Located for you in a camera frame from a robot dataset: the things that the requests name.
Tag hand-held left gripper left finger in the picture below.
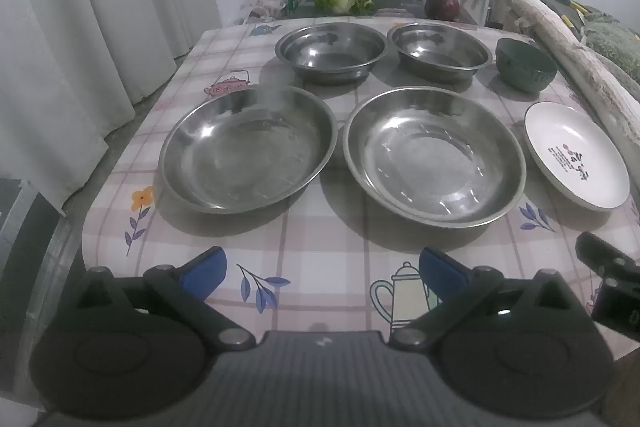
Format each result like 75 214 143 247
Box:
75 246 256 353

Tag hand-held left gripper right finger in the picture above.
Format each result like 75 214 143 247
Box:
389 247 591 350

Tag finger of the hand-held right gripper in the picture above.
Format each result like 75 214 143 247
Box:
575 232 636 280

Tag large stainless steel plate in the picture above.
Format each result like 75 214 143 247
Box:
342 87 527 229
158 84 338 214

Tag white ceramic plate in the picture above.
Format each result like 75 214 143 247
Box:
524 102 631 212

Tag green ceramic bowl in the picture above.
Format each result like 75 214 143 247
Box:
495 38 558 95

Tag stainless steel bowl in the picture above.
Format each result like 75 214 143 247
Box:
275 23 389 85
387 23 493 82

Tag checked teapot print tablecloth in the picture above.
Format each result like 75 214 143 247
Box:
81 23 640 358

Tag white rolled blanket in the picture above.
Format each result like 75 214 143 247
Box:
494 0 640 158

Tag green patterned cushion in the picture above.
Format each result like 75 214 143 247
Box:
582 19 640 82

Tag dark printed blanket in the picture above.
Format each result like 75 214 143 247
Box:
505 0 616 38

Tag red onion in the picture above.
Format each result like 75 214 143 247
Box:
425 0 461 22

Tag dark low table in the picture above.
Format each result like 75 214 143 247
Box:
295 0 478 25

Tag white curtain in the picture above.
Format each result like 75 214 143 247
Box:
0 0 221 218

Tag clear plastic bags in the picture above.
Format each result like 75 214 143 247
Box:
240 0 303 22

